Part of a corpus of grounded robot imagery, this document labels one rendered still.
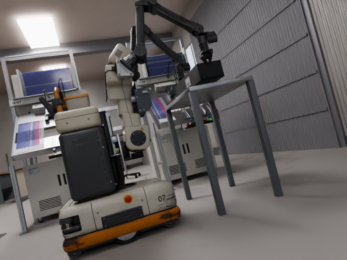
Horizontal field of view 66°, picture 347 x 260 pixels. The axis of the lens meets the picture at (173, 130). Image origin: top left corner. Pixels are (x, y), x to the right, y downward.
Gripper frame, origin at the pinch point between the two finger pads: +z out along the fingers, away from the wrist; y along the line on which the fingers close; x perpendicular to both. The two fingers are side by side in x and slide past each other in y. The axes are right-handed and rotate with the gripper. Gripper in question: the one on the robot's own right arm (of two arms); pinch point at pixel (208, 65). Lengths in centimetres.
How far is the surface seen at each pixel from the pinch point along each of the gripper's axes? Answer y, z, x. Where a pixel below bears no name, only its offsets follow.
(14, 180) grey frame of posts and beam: 126, 39, 162
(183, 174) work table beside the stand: 60, 70, 19
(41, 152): 125, 19, 134
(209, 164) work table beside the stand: -6, 61, 20
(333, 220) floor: -59, 94, -8
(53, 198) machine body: 156, 67, 138
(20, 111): 187, -40, 156
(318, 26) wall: 78, -43, -183
